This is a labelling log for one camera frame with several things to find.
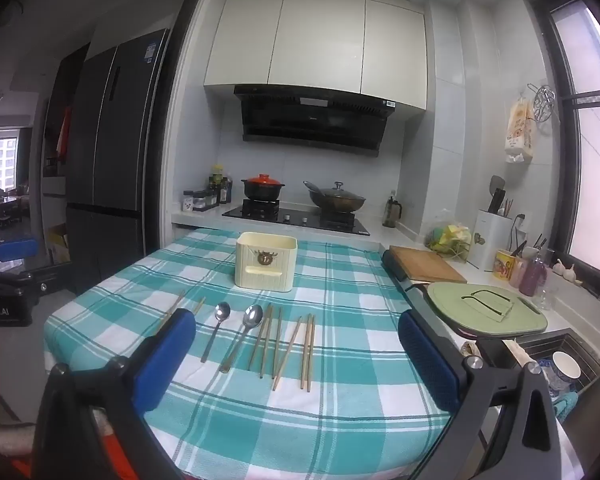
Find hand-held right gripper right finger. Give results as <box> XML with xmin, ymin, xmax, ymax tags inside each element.
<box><xmin>399</xmin><ymin>310</ymin><xmax>573</xmax><ymax>480</ymax></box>

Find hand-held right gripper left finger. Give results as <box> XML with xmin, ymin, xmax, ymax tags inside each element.
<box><xmin>30</xmin><ymin>308</ymin><xmax>197</xmax><ymax>480</ymax></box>

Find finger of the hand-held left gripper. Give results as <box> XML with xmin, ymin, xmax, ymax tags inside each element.
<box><xmin>0</xmin><ymin>266</ymin><xmax>49</xmax><ymax>295</ymax></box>
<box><xmin>0</xmin><ymin>238</ymin><xmax>40</xmax><ymax>266</ymax></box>

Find small metal spoon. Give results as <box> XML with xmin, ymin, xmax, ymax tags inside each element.
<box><xmin>201</xmin><ymin>302</ymin><xmax>232</xmax><ymax>363</ymax></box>

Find large metal spoon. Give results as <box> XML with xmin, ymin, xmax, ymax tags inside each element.
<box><xmin>220</xmin><ymin>304</ymin><xmax>264</xmax><ymax>374</ymax></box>

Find bunch of wooden chopsticks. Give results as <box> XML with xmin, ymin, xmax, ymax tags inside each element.
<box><xmin>157</xmin><ymin>291</ymin><xmax>316</xmax><ymax>393</ymax></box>

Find cream utensil holder box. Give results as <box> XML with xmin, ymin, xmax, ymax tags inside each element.
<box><xmin>235</xmin><ymin>232</ymin><xmax>298</xmax><ymax>293</ymax></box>

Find cardboard box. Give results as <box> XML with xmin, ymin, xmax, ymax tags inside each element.
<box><xmin>46</xmin><ymin>224</ymin><xmax>72</xmax><ymax>264</ymax></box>

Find dark dining furniture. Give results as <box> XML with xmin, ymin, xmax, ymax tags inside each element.
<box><xmin>0</xmin><ymin>187</ymin><xmax>31</xmax><ymax>223</ymax></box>

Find light green cutting board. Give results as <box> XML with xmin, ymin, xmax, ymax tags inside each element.
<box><xmin>426</xmin><ymin>282</ymin><xmax>548</xmax><ymax>336</ymax></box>

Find wooden cutting board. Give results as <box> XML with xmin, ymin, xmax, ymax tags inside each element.
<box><xmin>389</xmin><ymin>246</ymin><xmax>468</xmax><ymax>285</ymax></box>

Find teal white checked tablecloth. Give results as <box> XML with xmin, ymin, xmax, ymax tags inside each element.
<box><xmin>44</xmin><ymin>227</ymin><xmax>486</xmax><ymax>480</ymax></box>

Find kitchen sink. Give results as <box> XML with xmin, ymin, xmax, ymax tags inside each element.
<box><xmin>505</xmin><ymin>329</ymin><xmax>600</xmax><ymax>396</ymax></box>

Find yellow printed mug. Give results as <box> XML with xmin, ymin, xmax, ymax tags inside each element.
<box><xmin>494</xmin><ymin>249</ymin><xmax>517</xmax><ymax>278</ymax></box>

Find plastic bag of sponges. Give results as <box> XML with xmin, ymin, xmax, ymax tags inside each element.
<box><xmin>425</xmin><ymin>212</ymin><xmax>473</xmax><ymax>263</ymax></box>

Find red hanging cloth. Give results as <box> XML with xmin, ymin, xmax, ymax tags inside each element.
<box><xmin>57</xmin><ymin>105</ymin><xmax>73</xmax><ymax>161</ymax></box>

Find white knife holder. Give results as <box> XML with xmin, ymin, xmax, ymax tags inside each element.
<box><xmin>467</xmin><ymin>209</ymin><xmax>512</xmax><ymax>272</ymax></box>

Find grey refrigerator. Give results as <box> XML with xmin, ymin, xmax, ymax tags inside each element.
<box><xmin>65</xmin><ymin>27</ymin><xmax>171</xmax><ymax>291</ymax></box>

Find purple bottle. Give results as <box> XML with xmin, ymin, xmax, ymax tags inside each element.
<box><xmin>519</xmin><ymin>252</ymin><xmax>547</xmax><ymax>297</ymax></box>

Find white blue bowl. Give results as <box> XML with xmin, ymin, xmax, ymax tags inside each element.
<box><xmin>540</xmin><ymin>351</ymin><xmax>582</xmax><ymax>391</ymax></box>

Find teal dishcloth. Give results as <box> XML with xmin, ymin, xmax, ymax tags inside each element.
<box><xmin>555</xmin><ymin>392</ymin><xmax>578</xmax><ymax>423</ymax></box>

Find dark water jug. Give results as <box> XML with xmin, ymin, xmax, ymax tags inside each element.
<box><xmin>382</xmin><ymin>191</ymin><xmax>402</xmax><ymax>228</ymax></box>

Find spice jars and bottles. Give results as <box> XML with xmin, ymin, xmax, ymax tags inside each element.
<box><xmin>192</xmin><ymin>189</ymin><xmax>220</xmax><ymax>210</ymax></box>

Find wok with glass lid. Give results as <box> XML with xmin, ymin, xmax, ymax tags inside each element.
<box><xmin>303</xmin><ymin>181</ymin><xmax>367</xmax><ymax>213</ymax></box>

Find black glass gas hob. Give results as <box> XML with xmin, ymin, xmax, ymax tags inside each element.
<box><xmin>222</xmin><ymin>200</ymin><xmax>371</xmax><ymax>237</ymax></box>

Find grey spatula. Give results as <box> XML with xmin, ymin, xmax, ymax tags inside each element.
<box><xmin>487</xmin><ymin>175</ymin><xmax>506</xmax><ymax>213</ymax></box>

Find black clay pot red lid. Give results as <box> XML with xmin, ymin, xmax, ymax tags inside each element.
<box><xmin>240</xmin><ymin>174</ymin><xmax>287</xmax><ymax>202</ymax></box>

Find black framed window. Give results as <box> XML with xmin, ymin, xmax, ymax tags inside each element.
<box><xmin>522</xmin><ymin>0</ymin><xmax>600</xmax><ymax>311</ymax></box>

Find hanging printed paper bag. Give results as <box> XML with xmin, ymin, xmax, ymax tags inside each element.
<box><xmin>504</xmin><ymin>97</ymin><xmax>537</xmax><ymax>164</ymax></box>

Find black range hood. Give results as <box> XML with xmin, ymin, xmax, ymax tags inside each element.
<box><xmin>233</xmin><ymin>85</ymin><xmax>398</xmax><ymax>157</ymax></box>

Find hanging metal steamer rack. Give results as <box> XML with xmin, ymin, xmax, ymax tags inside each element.
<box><xmin>527</xmin><ymin>83</ymin><xmax>556</xmax><ymax>123</ymax></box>

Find white wall cabinet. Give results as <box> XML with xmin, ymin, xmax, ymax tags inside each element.
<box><xmin>203</xmin><ymin>0</ymin><xmax>427</xmax><ymax>111</ymax></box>

